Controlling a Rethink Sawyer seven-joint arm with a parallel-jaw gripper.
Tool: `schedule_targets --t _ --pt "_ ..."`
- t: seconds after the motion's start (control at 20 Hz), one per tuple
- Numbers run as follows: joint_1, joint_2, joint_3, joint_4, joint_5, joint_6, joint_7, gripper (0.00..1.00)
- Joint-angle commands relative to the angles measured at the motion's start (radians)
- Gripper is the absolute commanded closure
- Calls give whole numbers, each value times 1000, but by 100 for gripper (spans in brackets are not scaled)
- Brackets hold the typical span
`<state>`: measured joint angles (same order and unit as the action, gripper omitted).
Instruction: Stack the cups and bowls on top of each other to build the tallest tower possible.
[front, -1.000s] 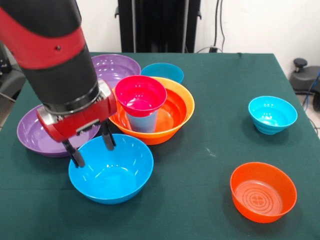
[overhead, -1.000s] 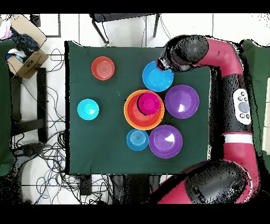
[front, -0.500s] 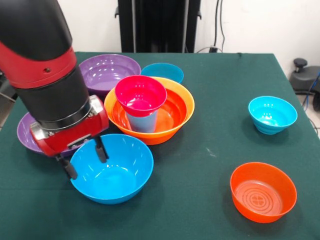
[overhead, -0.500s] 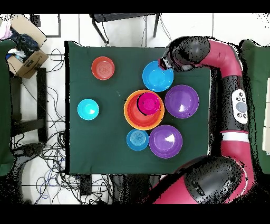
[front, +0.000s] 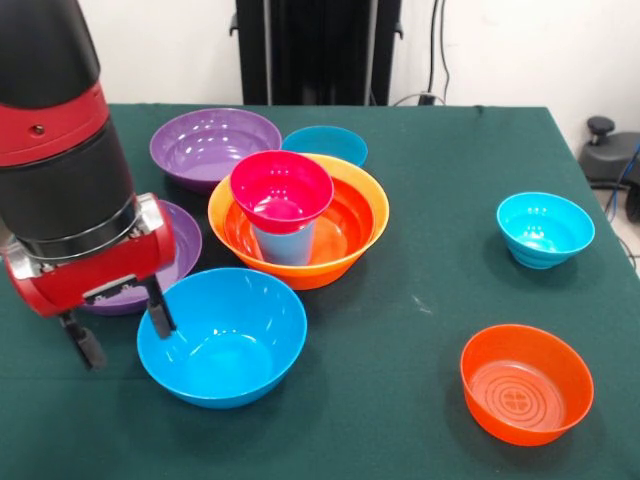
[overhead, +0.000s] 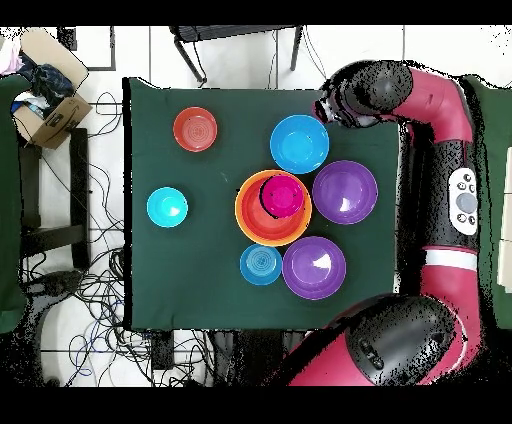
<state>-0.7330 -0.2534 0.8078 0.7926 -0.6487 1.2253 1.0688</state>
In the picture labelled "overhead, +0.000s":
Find orange bowl with ring pattern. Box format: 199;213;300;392
172;106;219;154

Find magenta bowl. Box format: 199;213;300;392
259;174;306;220

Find black bench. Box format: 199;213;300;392
17;127;92;271

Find cardboard box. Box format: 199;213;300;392
11;26;94;150

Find white box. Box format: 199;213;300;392
496;146;512;293

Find tangle of black cables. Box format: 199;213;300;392
19;91;213;388

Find large blue bowl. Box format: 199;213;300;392
269;114;331;176

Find large orange bowl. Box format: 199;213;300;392
234;169;313;248

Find pale pink cloth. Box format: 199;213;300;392
0;37;25;77

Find black metal chair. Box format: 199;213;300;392
168;24;305;85

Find green cloth covered table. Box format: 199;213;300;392
0;73;31;335
459;74;512;331

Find black power adapter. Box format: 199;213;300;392
151;329;176;371

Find glossy red bowl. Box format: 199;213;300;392
238;174;308;241

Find purple bowl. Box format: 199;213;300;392
281;235;348;301
311;159;379;226

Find blue bowl with ring pattern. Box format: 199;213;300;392
239;243;284;287

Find cyan ribbed bowl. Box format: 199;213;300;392
146;186;189;229

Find dark grey pedestal foot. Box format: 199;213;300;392
23;269;87;299

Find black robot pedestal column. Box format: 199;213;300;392
211;329;305;388

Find dark green tablecloth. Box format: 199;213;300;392
121;75;411;333

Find dark blue cloth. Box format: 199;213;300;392
17;53;77;109

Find black floor box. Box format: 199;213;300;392
56;26;78;52

